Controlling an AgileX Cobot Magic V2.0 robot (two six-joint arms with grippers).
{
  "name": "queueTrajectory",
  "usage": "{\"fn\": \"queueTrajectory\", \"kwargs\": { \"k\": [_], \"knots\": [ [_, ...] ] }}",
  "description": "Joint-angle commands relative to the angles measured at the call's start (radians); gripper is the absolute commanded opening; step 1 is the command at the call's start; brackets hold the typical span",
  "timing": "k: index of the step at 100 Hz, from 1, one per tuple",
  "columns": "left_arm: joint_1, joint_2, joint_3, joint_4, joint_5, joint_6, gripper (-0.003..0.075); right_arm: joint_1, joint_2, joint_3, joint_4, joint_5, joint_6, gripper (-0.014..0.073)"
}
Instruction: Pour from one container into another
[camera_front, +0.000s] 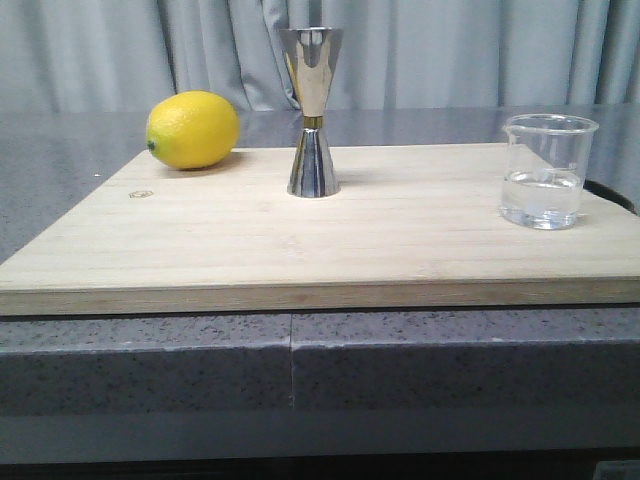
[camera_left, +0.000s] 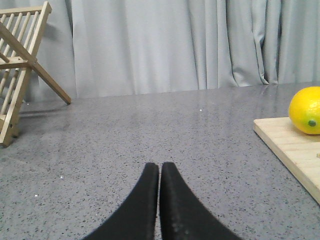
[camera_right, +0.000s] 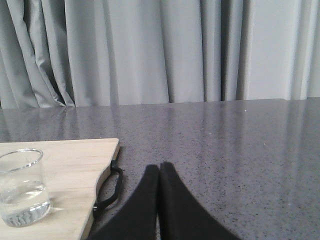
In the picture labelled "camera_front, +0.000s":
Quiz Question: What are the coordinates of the steel double jigger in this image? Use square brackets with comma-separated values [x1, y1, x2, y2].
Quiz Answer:
[279, 27, 343, 198]

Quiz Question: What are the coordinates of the clear glass beaker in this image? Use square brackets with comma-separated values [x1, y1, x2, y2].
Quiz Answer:
[500, 113, 599, 230]

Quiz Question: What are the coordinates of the wooden cutting board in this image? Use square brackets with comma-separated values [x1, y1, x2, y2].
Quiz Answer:
[1, 143, 639, 316]

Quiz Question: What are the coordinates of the yellow lemon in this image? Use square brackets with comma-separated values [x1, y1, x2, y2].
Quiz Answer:
[146, 90, 241, 170]

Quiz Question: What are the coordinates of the grey curtain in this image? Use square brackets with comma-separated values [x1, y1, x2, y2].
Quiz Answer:
[1, 1, 639, 112]

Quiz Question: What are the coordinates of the white label sticker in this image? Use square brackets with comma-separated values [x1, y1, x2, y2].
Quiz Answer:
[592, 460, 640, 480]

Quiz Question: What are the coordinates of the black cutting board handle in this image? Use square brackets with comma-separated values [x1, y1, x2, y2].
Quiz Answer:
[584, 179, 638, 215]

